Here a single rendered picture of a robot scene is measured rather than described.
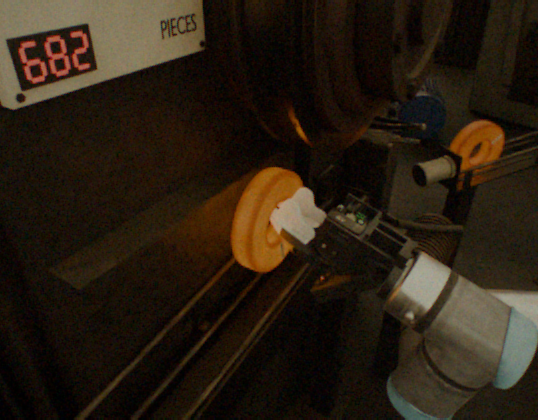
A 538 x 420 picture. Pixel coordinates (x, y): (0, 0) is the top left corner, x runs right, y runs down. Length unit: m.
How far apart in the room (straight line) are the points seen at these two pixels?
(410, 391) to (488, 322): 0.15
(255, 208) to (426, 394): 0.33
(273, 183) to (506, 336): 0.33
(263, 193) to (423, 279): 0.23
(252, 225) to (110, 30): 0.28
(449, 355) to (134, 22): 0.52
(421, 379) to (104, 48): 0.54
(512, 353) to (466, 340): 0.05
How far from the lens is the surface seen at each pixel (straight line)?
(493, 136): 1.25
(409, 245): 0.57
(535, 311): 0.76
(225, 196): 0.64
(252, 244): 0.59
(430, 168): 1.15
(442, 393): 0.63
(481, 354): 0.58
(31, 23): 0.45
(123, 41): 0.50
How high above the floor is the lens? 1.20
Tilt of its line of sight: 33 degrees down
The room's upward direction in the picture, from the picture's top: straight up
